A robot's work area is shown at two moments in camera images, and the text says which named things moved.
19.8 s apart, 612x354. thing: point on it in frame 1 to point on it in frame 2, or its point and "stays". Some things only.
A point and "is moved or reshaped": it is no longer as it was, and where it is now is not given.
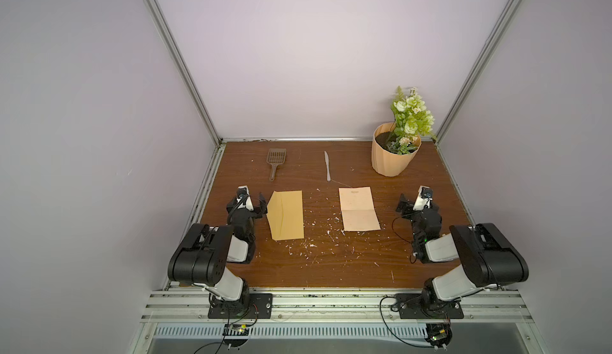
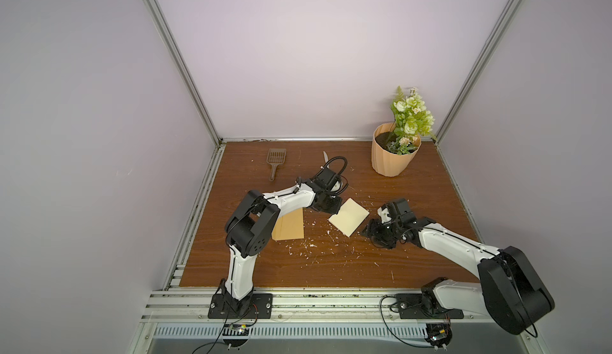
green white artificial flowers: [412, 121] stays
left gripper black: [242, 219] to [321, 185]
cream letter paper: [358, 209] is moved or reshaped
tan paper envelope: [284, 215] stays
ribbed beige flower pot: [385, 162] stays
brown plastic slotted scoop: [275, 156] stays
